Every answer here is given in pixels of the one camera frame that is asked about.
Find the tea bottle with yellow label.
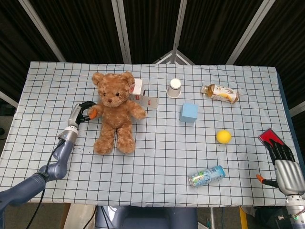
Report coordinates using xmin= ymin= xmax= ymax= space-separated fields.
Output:
xmin=201 ymin=83 xmax=240 ymax=104

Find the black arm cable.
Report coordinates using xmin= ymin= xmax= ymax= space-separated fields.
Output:
xmin=23 ymin=139 xmax=66 ymax=229

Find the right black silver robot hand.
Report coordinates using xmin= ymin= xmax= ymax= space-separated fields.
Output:
xmin=256 ymin=139 xmax=300 ymax=195

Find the blue foam cube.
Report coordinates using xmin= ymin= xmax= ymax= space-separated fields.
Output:
xmin=179 ymin=103 xmax=199 ymax=124

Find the small white cardboard box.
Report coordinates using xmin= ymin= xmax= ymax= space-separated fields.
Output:
xmin=132 ymin=79 xmax=146 ymax=95

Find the red flat box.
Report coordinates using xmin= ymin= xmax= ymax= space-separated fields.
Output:
xmin=258 ymin=128 xmax=285 ymax=147

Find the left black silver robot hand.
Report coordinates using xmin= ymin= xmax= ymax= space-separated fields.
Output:
xmin=68 ymin=101 xmax=98 ymax=127

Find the brown plush teddy bear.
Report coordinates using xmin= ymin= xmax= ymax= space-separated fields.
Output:
xmin=87 ymin=71 xmax=147 ymax=155

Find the white paper cup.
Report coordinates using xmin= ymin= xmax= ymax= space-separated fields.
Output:
xmin=166 ymin=78 xmax=182 ymax=98

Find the white carton with red logo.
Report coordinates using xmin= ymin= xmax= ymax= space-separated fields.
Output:
xmin=130 ymin=93 xmax=160 ymax=110

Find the white metal frame post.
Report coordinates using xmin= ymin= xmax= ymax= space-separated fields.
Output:
xmin=0 ymin=90 xmax=19 ymax=107
xmin=225 ymin=0 xmax=276 ymax=64
xmin=172 ymin=0 xmax=188 ymax=52
xmin=289 ymin=95 xmax=305 ymax=117
xmin=18 ymin=0 xmax=65 ymax=62
xmin=111 ymin=0 xmax=132 ymax=64

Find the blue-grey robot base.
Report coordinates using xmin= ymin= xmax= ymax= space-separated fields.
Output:
xmin=95 ymin=205 xmax=198 ymax=229

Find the white triangular frame brace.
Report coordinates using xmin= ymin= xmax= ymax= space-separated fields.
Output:
xmin=152 ymin=49 xmax=196 ymax=65

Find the light blue drink can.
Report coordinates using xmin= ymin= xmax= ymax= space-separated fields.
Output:
xmin=189 ymin=165 xmax=226 ymax=188

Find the blue checked tablecloth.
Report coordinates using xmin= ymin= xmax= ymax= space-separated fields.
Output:
xmin=0 ymin=61 xmax=302 ymax=207

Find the yellow ball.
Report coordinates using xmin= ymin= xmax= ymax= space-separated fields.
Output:
xmin=216 ymin=129 xmax=232 ymax=144

